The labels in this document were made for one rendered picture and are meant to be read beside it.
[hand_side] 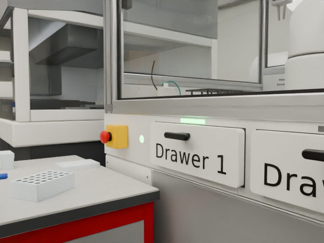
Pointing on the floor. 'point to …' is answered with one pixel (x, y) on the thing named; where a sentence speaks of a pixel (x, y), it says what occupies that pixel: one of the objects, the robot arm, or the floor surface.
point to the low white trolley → (78, 208)
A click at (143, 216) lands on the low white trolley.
